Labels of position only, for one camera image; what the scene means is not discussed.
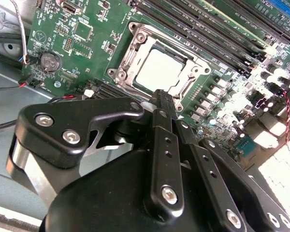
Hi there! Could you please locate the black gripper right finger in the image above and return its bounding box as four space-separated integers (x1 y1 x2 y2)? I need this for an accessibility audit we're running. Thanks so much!
174 119 290 232

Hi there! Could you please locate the silver CPU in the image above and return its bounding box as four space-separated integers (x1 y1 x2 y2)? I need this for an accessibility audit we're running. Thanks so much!
132 47 188 91

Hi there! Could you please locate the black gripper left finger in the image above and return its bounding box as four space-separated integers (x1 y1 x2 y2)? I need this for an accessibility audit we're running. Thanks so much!
5 89 185 220

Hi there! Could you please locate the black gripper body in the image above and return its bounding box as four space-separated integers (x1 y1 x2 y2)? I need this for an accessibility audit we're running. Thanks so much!
40 149 226 232

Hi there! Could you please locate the metal locking lever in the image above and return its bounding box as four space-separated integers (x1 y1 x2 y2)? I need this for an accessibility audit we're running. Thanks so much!
135 24 208 71
112 74 158 97

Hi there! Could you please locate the metal socket cover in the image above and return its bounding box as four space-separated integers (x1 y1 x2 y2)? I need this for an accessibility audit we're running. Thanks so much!
116 29 203 102

